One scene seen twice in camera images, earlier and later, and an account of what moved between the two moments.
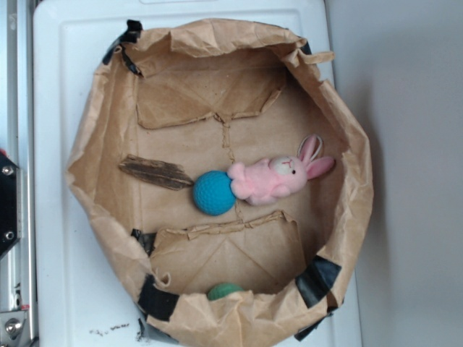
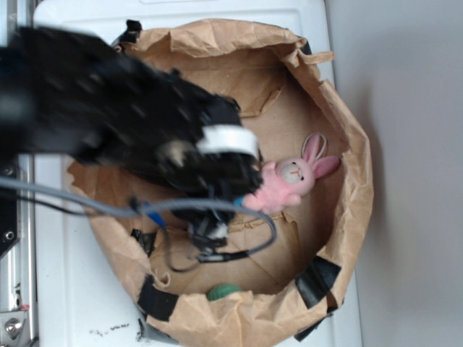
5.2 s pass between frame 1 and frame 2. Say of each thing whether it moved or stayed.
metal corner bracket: stayed
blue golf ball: moved
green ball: stayed
